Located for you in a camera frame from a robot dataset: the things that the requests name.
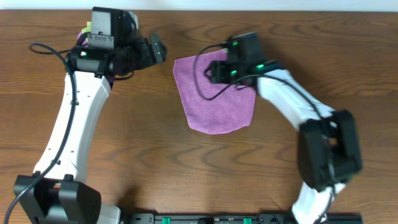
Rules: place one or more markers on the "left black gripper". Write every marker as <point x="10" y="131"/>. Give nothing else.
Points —
<point x="147" y="51"/>

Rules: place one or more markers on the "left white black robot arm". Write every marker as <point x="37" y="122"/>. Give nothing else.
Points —
<point x="56" y="191"/>

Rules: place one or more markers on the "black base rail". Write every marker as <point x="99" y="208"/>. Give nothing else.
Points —
<point x="262" y="218"/>

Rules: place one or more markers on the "top green folded cloth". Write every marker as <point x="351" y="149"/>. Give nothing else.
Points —
<point x="87" y="28"/>

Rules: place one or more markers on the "purple microfiber cloth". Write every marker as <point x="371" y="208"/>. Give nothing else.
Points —
<point x="230" y="111"/>

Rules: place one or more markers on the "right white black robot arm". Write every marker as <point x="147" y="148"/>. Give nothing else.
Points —
<point x="328" y="154"/>

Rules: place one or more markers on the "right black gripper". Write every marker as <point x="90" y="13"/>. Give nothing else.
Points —
<point x="219" y="71"/>

